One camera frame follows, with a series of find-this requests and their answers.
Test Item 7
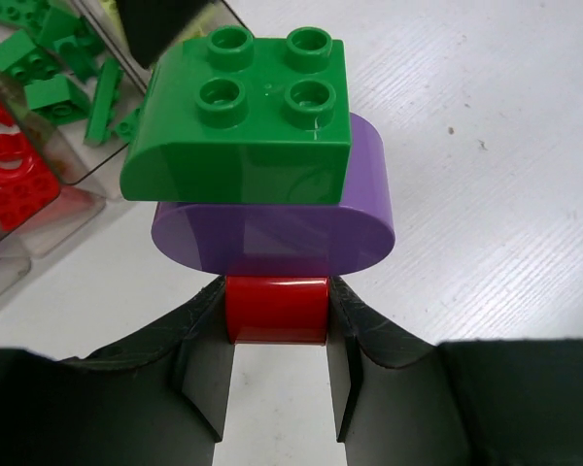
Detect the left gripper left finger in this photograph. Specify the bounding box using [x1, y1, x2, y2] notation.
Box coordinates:
[0, 278, 234, 465]

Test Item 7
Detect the green square lego brick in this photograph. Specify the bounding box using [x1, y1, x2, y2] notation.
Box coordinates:
[33, 1, 105, 83]

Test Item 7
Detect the red round lego piece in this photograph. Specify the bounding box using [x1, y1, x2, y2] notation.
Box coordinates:
[0, 133, 38, 187]

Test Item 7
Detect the green long lego brick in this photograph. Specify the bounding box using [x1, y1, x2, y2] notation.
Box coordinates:
[84, 57, 123, 148]

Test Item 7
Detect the green dome lego piece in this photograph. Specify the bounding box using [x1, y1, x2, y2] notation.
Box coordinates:
[120, 26, 352, 205]

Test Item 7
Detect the red cylinder lego brick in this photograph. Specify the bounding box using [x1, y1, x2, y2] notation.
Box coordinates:
[224, 276, 329, 345]

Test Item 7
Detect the green lettered lego brick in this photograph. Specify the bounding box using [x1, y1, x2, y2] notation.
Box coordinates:
[0, 30, 61, 84]

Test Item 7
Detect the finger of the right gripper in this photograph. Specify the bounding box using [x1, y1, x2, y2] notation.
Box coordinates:
[117, 0, 212, 68]

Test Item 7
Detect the tiny green lego piece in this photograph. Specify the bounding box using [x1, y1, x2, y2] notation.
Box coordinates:
[113, 107, 141, 144]

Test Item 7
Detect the green lego brick tall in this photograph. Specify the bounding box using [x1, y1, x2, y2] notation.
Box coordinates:
[24, 75, 90, 126]

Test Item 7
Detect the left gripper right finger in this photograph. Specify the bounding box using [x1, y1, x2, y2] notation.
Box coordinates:
[326, 277, 583, 465]

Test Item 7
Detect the purple flower lego brick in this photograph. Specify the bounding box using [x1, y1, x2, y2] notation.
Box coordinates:
[151, 115, 395, 277]

